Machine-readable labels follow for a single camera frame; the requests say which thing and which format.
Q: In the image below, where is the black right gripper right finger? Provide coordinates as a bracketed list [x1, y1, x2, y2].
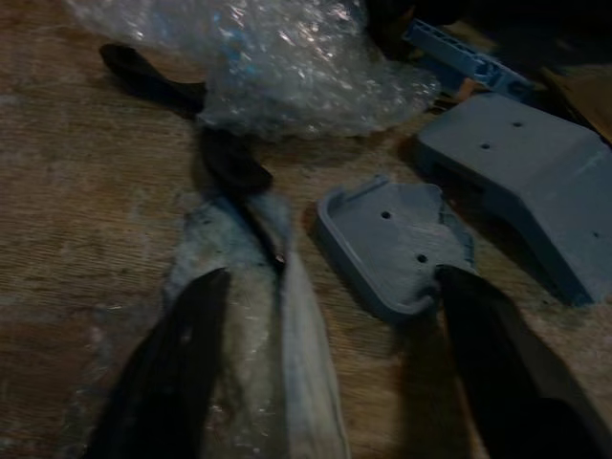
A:
[433, 265, 612, 459]

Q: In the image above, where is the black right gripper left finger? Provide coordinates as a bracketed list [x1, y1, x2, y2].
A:
[83, 267, 232, 459]

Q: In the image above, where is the white plastic wrapper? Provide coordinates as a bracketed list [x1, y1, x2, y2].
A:
[164, 190, 354, 459]

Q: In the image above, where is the flat grey printed tray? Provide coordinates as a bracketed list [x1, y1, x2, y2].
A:
[314, 173, 477, 327]

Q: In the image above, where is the brown cardboard piece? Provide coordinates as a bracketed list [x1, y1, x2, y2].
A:
[538, 64, 612, 145]

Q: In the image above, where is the clear bubble wrap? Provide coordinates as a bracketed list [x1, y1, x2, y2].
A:
[71, 0, 442, 141]

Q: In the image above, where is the large grey printed mount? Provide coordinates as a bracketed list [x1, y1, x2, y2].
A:
[412, 92, 612, 308]

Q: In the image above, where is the black strap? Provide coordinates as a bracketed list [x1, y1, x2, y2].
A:
[98, 43, 291, 270]

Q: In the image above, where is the blue plastic rail part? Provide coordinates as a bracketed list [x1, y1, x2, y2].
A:
[400, 17, 547, 96]

